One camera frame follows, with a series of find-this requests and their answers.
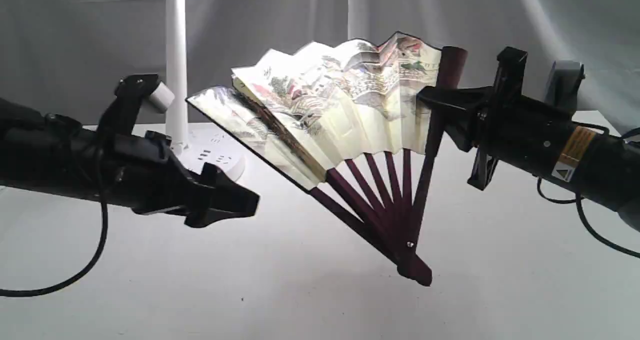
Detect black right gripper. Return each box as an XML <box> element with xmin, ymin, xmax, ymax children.
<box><xmin>416</xmin><ymin>47</ymin><xmax>578</xmax><ymax>190</ymax></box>

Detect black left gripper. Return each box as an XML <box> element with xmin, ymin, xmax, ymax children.
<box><xmin>94</xmin><ymin>130</ymin><xmax>260</xmax><ymax>229</ymax></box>

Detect painted paper folding fan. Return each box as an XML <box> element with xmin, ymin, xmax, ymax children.
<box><xmin>186</xmin><ymin>31</ymin><xmax>467</xmax><ymax>286</ymax></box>

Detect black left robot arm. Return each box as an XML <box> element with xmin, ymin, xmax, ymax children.
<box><xmin>0</xmin><ymin>99</ymin><xmax>260</xmax><ymax>229</ymax></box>

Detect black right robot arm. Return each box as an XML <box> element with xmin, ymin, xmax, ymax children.
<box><xmin>417</xmin><ymin>46</ymin><xmax>640</xmax><ymax>230</ymax></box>

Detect white desk lamp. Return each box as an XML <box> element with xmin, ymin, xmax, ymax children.
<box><xmin>164</xmin><ymin>0</ymin><xmax>246</xmax><ymax>181</ymax></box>

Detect grey backdrop curtain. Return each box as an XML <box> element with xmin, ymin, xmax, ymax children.
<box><xmin>0</xmin><ymin>0</ymin><xmax>640</xmax><ymax>132</ymax></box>

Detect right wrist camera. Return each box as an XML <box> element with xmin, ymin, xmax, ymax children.
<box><xmin>542</xmin><ymin>60</ymin><xmax>585</xmax><ymax>116</ymax></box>

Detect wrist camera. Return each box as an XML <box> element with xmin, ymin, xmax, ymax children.
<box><xmin>542</xmin><ymin>60</ymin><xmax>585</xmax><ymax>116</ymax></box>
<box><xmin>96</xmin><ymin>74</ymin><xmax>175</xmax><ymax>134</ymax></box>

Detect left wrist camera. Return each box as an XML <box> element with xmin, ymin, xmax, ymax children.
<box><xmin>96</xmin><ymin>74</ymin><xmax>175</xmax><ymax>134</ymax></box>

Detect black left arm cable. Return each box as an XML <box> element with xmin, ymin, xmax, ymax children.
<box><xmin>0</xmin><ymin>145</ymin><xmax>126</xmax><ymax>298</ymax></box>

